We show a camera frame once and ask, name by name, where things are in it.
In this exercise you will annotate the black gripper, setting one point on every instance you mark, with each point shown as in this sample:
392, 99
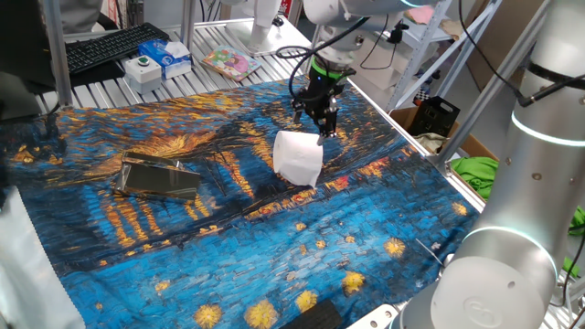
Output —
322, 93

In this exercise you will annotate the white toilet paper roll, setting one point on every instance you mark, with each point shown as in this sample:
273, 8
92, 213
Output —
297, 160

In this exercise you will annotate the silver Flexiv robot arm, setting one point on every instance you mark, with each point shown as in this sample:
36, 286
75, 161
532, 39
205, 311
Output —
503, 283

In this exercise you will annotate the white device stand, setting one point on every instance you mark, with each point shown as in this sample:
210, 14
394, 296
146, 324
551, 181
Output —
256, 39

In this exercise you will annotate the colourful children's book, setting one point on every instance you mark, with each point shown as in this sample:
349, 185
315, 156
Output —
230, 63

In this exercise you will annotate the white metal shelf rack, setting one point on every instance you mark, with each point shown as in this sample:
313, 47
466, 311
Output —
411, 73

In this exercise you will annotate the black plastic crate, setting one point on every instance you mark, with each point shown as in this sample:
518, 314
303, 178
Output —
434, 116

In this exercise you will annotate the pink cloth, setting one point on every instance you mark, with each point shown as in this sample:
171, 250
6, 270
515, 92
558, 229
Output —
420, 14

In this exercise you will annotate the starry night painting tablecloth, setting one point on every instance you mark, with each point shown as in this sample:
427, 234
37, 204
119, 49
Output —
228, 237

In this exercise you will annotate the brown cardboard box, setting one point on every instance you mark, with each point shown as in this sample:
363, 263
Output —
473, 146

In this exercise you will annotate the blue tissue box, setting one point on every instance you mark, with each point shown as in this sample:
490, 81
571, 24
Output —
160, 57

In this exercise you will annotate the green cloth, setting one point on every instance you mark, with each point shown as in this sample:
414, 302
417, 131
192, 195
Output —
475, 176

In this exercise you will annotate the white box with green button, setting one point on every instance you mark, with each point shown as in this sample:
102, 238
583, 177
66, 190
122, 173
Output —
142, 75

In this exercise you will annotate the thin grey rod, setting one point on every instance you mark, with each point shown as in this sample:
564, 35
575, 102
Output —
429, 252

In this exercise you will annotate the black computer keyboard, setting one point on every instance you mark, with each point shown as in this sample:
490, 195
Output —
109, 45

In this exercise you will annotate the black flat pad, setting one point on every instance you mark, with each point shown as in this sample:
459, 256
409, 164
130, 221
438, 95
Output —
91, 75

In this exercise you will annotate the black computer monitor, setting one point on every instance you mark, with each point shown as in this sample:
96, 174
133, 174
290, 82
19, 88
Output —
23, 55

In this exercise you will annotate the aluminium frame post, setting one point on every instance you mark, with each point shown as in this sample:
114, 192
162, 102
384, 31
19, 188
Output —
57, 55
188, 23
480, 105

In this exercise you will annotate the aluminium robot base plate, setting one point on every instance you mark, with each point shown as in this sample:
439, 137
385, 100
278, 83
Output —
375, 317

